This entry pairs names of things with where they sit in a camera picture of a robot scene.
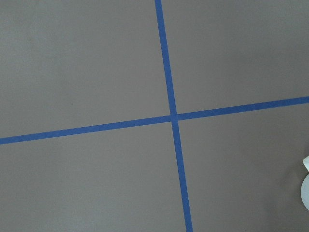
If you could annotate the white mug with HOME text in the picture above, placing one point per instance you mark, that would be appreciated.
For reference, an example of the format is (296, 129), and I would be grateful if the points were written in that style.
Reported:
(305, 185)

